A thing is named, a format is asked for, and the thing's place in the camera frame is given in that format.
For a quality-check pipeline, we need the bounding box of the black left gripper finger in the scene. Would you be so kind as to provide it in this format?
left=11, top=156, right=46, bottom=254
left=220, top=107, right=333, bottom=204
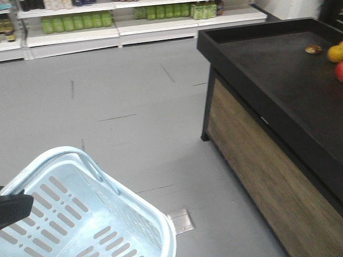
left=1, top=190, right=34, bottom=230

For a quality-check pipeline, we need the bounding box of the metal floor outlet plate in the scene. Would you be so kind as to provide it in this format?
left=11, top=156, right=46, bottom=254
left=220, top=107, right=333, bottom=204
left=167, top=208, right=195, bottom=235

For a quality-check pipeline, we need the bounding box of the pink red apple left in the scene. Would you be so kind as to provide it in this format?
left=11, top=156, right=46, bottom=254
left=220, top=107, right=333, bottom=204
left=334, top=61, right=343, bottom=83

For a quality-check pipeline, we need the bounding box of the white store shelving unit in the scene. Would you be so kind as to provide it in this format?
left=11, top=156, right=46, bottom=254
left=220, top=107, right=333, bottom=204
left=1, top=1, right=267, bottom=61

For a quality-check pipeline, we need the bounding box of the black wooden left produce table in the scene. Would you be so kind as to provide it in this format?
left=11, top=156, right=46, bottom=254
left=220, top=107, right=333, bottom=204
left=197, top=18, right=342, bottom=256

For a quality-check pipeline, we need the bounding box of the yellow round fruit left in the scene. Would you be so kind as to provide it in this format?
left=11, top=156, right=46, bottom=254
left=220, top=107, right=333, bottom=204
left=326, top=45, right=343, bottom=63

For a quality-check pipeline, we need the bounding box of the light blue plastic basket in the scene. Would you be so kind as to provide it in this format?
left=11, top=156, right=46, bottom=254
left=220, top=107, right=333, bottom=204
left=1, top=146, right=176, bottom=256

